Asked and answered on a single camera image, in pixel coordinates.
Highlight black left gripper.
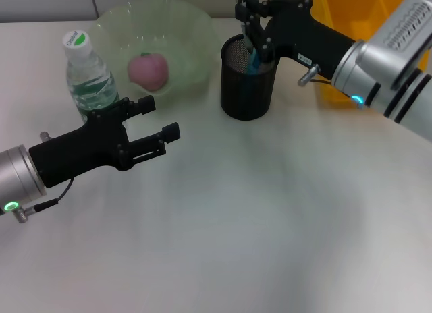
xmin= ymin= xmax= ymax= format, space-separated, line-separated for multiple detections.
xmin=28 ymin=95 xmax=182 ymax=189

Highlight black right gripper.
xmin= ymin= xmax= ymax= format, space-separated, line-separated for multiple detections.
xmin=234 ymin=0 xmax=357 ymax=80

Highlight blue scissors with cover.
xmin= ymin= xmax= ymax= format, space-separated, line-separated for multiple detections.
xmin=246 ymin=49 xmax=263 ymax=76

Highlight pink toy peach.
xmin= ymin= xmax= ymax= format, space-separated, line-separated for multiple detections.
xmin=127 ymin=53 xmax=169 ymax=92

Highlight clear green-label water bottle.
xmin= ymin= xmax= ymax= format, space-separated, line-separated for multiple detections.
xmin=61 ymin=29 xmax=122 ymax=125

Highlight translucent green fruit bowl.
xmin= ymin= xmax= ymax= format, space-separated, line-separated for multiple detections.
xmin=90 ymin=0 xmax=219 ymax=108

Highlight black mesh pen holder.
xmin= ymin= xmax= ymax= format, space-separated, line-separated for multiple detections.
xmin=220 ymin=34 xmax=279 ymax=121

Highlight yellow plastic bin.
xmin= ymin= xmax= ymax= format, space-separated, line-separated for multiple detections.
xmin=310 ymin=0 xmax=432 ymax=101

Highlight right wrist grey cable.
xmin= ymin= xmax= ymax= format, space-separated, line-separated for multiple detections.
xmin=296 ymin=63 xmax=333 ymax=88

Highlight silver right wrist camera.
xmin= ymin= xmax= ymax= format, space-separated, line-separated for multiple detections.
xmin=357 ymin=0 xmax=432 ymax=91

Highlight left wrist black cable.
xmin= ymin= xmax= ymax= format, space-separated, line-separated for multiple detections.
xmin=15 ymin=131 xmax=75 ymax=223

